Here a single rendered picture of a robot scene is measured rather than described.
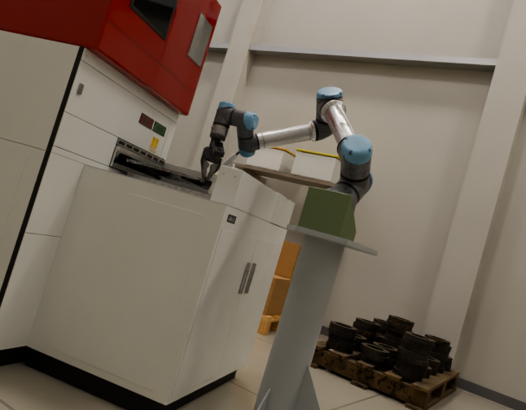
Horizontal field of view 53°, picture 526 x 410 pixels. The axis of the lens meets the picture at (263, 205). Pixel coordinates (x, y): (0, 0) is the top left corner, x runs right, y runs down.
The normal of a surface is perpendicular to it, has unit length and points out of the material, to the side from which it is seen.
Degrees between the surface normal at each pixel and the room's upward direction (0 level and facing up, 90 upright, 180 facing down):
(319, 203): 90
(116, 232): 90
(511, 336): 90
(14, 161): 90
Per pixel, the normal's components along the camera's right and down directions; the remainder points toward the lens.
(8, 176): -0.27, -0.14
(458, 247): -0.50, -0.20
